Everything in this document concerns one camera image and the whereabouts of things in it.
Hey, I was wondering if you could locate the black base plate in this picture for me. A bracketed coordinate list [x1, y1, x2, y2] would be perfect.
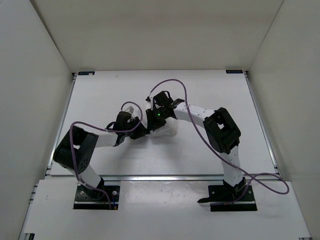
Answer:
[73, 182, 121, 211]
[197, 185, 258, 212]

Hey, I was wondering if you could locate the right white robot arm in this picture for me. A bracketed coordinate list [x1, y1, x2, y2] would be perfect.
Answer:
[146, 91, 247, 202]

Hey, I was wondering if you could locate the left blue corner label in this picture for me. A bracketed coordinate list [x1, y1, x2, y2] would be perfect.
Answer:
[77, 71, 95, 76]

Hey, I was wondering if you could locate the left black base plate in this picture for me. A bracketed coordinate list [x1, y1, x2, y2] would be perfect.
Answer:
[73, 182, 121, 211]

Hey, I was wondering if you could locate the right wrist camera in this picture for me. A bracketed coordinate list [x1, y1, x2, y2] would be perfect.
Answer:
[145, 90, 173, 107]

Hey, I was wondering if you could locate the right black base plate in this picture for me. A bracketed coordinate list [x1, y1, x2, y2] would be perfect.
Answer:
[197, 185, 258, 212]

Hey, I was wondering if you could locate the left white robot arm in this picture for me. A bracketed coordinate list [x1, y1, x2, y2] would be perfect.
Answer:
[53, 111, 148, 202]

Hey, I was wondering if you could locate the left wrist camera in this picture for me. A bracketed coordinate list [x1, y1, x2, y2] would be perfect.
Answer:
[122, 106, 135, 114]

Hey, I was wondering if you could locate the blue corner label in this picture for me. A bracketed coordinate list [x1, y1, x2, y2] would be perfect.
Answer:
[225, 69, 243, 74]
[77, 71, 95, 76]

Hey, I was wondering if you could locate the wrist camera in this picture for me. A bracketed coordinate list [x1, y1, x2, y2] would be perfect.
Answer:
[145, 90, 173, 107]
[122, 106, 135, 114]

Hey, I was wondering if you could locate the white pleated skirt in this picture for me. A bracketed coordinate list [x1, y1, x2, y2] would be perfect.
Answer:
[139, 96, 186, 138]

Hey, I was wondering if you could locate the right blue corner label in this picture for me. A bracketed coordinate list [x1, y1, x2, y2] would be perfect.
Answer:
[225, 69, 243, 74]

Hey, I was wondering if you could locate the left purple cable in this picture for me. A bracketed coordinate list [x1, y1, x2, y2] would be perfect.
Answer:
[69, 101, 144, 211]

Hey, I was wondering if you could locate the purple cable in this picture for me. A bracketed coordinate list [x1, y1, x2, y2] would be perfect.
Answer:
[69, 101, 144, 211]
[146, 78, 291, 206]

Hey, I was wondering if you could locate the aluminium table edge rail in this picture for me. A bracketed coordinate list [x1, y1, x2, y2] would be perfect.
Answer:
[44, 173, 281, 183]

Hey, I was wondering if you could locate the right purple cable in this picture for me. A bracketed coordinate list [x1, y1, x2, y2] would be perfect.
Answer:
[146, 78, 291, 206]

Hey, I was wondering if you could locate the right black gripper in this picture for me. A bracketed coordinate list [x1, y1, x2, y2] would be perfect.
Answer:
[146, 107, 168, 132]

